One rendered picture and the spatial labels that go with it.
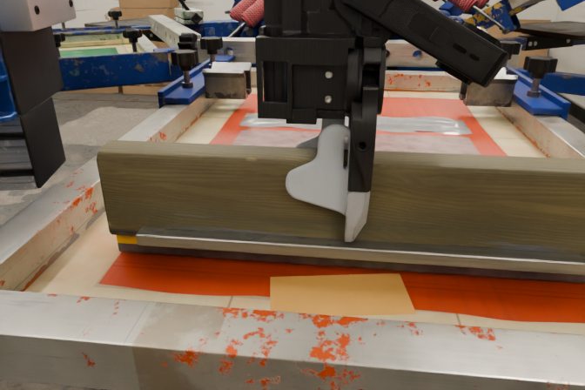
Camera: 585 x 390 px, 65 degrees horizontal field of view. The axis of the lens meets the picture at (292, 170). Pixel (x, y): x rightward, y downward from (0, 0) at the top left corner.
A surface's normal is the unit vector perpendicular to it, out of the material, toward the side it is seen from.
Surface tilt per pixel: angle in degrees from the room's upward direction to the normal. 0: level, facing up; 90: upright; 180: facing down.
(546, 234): 89
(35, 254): 90
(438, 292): 0
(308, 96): 90
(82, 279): 0
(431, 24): 89
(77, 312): 0
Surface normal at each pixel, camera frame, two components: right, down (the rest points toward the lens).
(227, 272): 0.00, -0.91
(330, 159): -0.11, 0.31
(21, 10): 0.10, 0.40
